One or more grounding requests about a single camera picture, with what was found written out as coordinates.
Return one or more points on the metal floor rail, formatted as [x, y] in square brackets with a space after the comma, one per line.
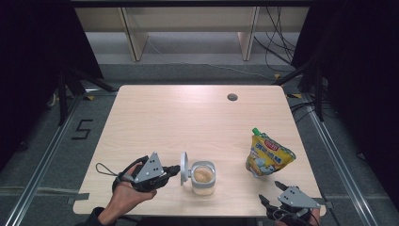
[338, 163]
[47, 163]

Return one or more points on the person's left hand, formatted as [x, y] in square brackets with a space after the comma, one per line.
[125, 197]

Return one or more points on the black metal stand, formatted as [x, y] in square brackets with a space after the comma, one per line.
[319, 94]
[62, 94]

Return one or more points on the yellow spout pouch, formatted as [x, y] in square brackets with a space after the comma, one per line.
[269, 155]

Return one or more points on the grey tape strip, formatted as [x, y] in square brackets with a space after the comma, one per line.
[326, 204]
[80, 197]

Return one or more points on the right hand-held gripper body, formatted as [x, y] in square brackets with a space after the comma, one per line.
[298, 197]

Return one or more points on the pale wooden shelf unit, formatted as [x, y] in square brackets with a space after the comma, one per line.
[188, 19]

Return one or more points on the person's right hand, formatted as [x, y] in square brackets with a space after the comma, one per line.
[314, 217]

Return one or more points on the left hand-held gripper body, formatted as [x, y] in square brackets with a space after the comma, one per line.
[150, 169]

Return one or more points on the clear jar with grey lid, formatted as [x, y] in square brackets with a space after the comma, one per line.
[203, 175]

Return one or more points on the black curtain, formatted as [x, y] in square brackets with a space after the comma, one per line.
[31, 62]
[360, 78]

